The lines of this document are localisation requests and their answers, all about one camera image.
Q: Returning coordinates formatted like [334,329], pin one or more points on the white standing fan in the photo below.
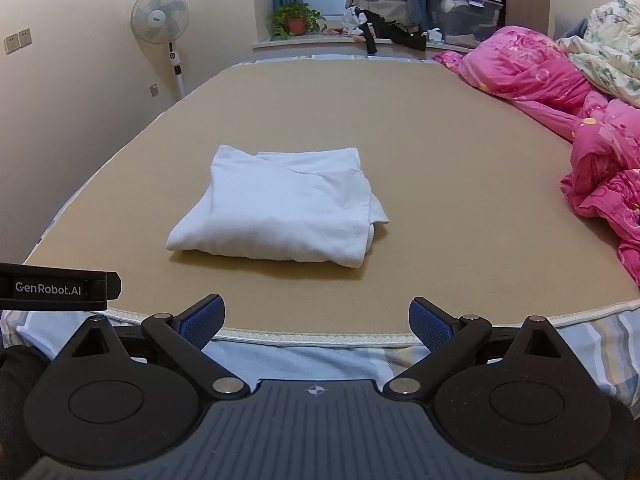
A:
[160,12]

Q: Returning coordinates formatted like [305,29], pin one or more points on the white tissue pack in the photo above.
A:
[433,35]

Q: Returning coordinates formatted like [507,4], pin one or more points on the white long-sleeved garment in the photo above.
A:
[280,205]

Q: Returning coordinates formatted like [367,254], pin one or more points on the pink cloth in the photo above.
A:
[333,32]

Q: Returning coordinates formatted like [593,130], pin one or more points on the potted green plant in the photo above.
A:
[296,25]

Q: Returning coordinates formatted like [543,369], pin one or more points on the bed with plaid sheet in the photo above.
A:
[310,360]

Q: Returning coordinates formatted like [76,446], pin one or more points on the white green floral quilt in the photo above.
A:
[610,45]

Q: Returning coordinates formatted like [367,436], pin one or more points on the pile of dark clothes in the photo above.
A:
[385,10]

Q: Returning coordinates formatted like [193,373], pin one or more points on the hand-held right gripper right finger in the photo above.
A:
[432,325]

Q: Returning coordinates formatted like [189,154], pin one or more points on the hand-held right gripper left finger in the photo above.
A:
[202,321]

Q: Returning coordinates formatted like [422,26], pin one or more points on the clear plastic storage box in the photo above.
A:
[465,20]

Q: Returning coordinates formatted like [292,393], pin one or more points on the pink floral quilt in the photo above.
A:
[530,75]

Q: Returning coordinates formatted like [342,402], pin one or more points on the white windowsill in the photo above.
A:
[300,42]

